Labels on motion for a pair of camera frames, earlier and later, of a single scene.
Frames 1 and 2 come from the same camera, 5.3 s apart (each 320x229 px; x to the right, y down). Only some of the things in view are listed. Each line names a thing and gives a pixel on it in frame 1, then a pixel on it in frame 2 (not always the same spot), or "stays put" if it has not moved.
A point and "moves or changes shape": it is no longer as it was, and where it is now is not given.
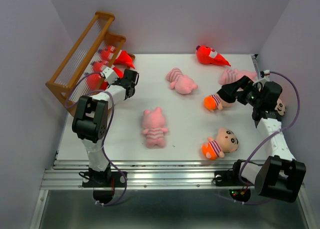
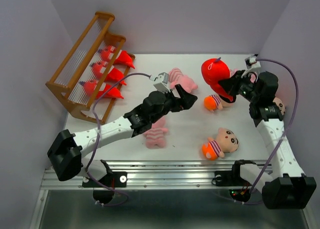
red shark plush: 121,56 stays put
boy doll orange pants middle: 214,101 stays put
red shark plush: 95,82 moves or changes shape
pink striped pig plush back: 183,84 stays put
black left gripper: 118,80 → 184,102
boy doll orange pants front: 226,141 stays put
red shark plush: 97,67 stays put
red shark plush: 206,55 → 213,70
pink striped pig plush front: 154,121 stays put
